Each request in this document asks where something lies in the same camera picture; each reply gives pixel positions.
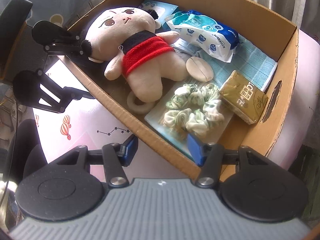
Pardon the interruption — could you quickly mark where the blue wet wipes pack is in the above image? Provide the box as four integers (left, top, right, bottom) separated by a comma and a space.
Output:
165, 10, 239, 63

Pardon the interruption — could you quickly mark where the round beige powder puff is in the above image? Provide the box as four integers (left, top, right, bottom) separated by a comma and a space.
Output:
186, 56, 214, 82

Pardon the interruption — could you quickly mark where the gold tissue pack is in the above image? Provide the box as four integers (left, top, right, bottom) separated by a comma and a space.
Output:
219, 70, 268, 125

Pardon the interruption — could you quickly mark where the white ring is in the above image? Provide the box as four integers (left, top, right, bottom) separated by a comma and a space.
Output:
126, 90, 158, 116

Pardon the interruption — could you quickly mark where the black office chair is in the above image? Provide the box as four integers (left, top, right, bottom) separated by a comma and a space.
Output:
1, 0, 33, 80

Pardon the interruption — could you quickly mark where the brown cardboard box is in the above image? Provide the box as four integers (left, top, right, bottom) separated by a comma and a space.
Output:
61, 0, 299, 179

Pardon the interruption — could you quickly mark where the green white scrunchie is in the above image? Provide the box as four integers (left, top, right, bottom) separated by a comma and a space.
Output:
163, 83, 225, 137

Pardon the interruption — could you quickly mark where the plush doll red outfit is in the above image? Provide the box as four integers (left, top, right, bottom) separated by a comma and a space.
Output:
81, 7, 188, 103

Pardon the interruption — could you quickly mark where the teal checkered towel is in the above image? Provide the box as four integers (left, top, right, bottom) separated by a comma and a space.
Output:
195, 35, 277, 92

